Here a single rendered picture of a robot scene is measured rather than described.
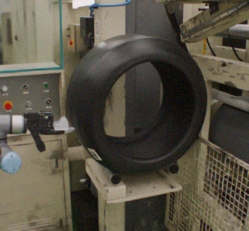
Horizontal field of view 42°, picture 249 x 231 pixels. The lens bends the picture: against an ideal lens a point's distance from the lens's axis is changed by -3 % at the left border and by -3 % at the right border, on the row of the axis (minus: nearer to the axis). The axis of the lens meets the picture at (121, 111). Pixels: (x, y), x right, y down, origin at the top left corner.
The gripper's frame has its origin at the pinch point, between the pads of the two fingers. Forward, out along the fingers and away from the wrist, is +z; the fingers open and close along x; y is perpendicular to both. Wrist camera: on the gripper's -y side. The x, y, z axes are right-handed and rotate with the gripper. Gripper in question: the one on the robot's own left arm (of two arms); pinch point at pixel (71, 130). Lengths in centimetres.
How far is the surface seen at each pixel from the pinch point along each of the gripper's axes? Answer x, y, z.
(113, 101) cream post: 28.3, 6.6, 27.1
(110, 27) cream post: 28, 43, 21
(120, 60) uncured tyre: -12.2, 31.1, 13.3
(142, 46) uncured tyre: -11.1, 37.2, 21.9
